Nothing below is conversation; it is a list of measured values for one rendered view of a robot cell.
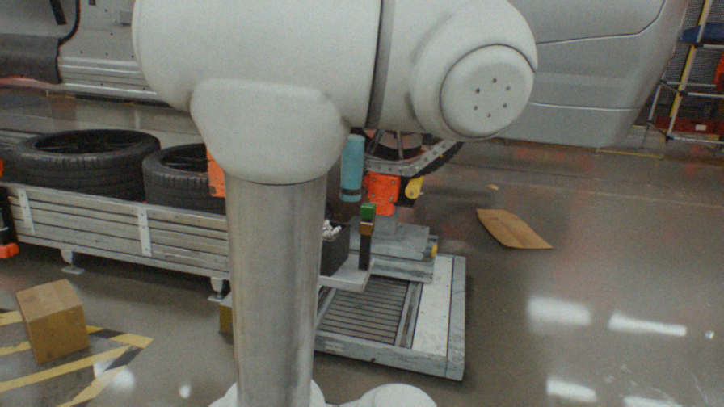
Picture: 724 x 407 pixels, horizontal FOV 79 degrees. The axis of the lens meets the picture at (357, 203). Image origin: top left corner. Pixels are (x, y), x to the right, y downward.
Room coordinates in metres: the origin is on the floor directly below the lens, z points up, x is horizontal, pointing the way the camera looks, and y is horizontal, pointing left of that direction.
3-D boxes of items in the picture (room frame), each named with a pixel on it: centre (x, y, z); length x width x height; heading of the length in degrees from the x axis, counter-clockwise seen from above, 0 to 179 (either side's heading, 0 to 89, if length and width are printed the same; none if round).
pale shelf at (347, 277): (1.21, 0.16, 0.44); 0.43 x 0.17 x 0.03; 78
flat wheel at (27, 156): (2.23, 1.40, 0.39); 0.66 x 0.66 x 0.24
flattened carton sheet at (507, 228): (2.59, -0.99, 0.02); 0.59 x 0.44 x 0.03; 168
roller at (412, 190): (1.85, -0.25, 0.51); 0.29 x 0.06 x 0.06; 168
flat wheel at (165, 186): (2.08, 0.70, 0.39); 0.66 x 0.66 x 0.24
